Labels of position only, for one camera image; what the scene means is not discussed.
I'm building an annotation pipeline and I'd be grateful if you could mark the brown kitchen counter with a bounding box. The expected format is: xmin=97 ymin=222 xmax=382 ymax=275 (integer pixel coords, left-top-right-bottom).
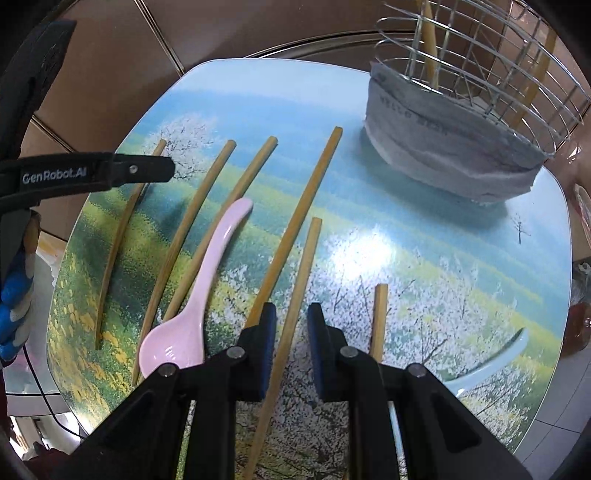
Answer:
xmin=21 ymin=0 xmax=591 ymax=245

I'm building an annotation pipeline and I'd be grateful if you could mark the brown bottle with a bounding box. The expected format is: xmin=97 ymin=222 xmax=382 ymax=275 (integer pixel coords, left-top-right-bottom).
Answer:
xmin=566 ymin=300 xmax=591 ymax=356

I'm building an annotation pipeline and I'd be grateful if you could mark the person's left hand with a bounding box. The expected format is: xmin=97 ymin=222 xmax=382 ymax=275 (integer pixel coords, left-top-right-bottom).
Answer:
xmin=0 ymin=212 xmax=38 ymax=365

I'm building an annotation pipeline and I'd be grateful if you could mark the pink ceramic spoon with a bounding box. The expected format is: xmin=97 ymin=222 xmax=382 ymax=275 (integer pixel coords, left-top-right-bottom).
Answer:
xmin=139 ymin=198 xmax=254 ymax=380

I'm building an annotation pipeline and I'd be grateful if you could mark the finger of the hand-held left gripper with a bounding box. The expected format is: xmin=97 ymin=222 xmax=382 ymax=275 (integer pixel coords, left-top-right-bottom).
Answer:
xmin=111 ymin=153 xmax=176 ymax=188

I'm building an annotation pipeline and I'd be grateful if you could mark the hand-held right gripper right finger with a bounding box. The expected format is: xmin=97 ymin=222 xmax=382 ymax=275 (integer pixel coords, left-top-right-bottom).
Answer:
xmin=307 ymin=302 xmax=536 ymax=480

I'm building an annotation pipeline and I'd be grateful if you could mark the light blue ceramic spoon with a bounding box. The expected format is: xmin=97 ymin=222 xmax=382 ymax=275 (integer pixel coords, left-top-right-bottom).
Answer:
xmin=443 ymin=327 xmax=530 ymax=398

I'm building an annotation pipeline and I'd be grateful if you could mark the metal wire utensil holder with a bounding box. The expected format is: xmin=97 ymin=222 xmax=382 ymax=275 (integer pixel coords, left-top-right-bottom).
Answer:
xmin=372 ymin=0 xmax=591 ymax=160

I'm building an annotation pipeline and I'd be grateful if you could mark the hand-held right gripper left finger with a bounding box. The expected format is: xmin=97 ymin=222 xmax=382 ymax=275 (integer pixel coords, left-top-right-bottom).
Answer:
xmin=51 ymin=302 xmax=278 ymax=480

